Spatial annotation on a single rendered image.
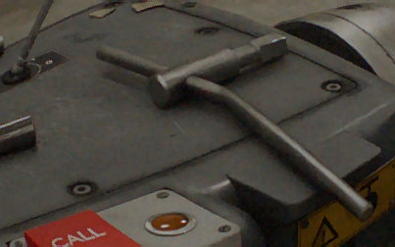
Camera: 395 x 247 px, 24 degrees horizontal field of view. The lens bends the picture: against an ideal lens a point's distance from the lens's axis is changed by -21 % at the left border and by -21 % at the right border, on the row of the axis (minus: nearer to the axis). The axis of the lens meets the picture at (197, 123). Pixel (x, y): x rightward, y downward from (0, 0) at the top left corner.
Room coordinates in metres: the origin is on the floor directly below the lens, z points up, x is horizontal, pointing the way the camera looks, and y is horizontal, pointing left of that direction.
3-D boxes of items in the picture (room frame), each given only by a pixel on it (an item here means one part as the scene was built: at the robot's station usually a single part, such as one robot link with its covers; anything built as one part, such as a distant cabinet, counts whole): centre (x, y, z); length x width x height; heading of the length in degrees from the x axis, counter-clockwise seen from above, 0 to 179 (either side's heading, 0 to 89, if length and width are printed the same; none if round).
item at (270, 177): (0.59, -0.06, 1.24); 0.09 x 0.08 x 0.03; 121
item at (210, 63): (0.73, -0.02, 1.27); 0.12 x 0.02 x 0.02; 127
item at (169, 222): (0.53, 0.02, 1.26); 0.02 x 0.02 x 0.01
